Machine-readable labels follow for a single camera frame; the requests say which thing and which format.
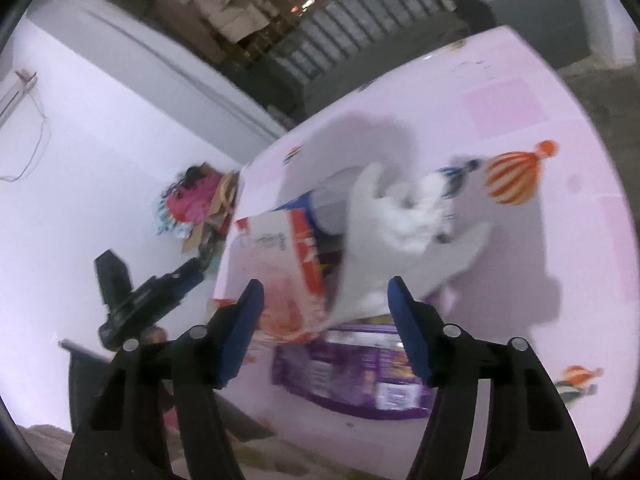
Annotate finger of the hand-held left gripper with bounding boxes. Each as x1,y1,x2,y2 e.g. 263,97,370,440
159,257,207,303

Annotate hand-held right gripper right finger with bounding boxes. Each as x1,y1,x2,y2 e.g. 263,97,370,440
387,275,593,480

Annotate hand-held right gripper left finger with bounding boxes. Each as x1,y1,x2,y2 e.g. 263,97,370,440
62,279,266,480

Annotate red white plastic bag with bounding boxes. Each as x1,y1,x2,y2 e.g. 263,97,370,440
212,207,334,344

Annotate purple snack bag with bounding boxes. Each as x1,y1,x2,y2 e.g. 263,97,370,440
271,324,436,419

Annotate clear plastic bottle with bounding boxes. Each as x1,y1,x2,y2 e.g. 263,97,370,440
440,157,484,197

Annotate white fluffy blanket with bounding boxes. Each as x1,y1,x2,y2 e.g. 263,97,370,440
20,422,321,480

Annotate metal railing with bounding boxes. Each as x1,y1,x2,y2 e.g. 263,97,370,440
220,0,472,127

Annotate grey cabinet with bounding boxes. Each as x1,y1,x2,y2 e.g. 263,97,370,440
457,0,594,59

